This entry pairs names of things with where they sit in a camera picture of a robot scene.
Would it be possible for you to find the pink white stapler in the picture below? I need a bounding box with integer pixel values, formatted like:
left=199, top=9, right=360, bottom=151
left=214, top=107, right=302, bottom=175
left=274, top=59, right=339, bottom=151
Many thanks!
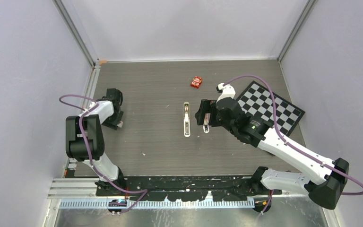
left=203, top=113, right=210, bottom=133

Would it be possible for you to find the cream beige stapler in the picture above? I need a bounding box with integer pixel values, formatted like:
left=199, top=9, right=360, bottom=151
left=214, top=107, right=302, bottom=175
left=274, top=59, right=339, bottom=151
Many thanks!
left=183, top=102, right=191, bottom=137

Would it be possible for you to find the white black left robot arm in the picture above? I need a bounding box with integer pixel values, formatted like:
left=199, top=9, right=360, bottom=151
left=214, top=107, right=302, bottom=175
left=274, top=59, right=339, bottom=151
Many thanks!
left=65, top=88, right=126, bottom=196

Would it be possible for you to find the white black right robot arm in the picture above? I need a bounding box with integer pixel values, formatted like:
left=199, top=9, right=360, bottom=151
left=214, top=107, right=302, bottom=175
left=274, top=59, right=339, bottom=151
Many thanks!
left=195, top=97, right=349, bottom=210

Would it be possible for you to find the red toy car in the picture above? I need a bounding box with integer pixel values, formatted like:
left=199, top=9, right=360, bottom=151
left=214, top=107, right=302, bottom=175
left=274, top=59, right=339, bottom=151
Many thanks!
left=190, top=76, right=202, bottom=89

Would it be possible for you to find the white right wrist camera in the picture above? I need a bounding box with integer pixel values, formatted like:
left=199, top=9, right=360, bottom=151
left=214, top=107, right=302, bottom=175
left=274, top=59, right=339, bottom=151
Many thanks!
left=216, top=83, right=235, bottom=101

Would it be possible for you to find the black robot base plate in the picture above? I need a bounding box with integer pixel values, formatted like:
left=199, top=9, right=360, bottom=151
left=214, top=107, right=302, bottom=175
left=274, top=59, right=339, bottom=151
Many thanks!
left=95, top=175, right=270, bottom=202

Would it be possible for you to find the aluminium slotted rail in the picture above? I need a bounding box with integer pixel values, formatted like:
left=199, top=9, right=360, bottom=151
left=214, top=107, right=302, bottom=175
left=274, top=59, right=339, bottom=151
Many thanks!
left=59, top=199, right=256, bottom=210

